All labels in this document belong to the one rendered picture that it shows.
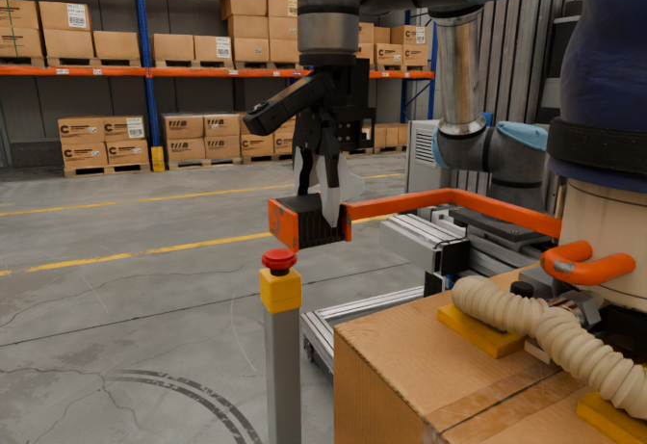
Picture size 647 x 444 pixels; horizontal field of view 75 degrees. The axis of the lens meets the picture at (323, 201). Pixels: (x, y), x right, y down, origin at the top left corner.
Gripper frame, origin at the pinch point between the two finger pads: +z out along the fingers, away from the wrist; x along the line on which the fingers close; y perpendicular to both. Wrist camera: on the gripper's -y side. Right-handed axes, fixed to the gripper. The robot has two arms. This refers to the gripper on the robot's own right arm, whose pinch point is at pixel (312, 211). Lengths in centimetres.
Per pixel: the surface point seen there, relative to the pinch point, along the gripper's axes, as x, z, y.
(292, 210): -2.3, -1.4, -4.0
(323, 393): 94, 121, 51
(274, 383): 20.5, 43.1, 1.3
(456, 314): -14.2, 11.8, 13.6
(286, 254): 22.4, 15.9, 5.3
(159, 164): 666, 116, 54
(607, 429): -33.5, 12.6, 12.6
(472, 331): -17.7, 12.0, 12.7
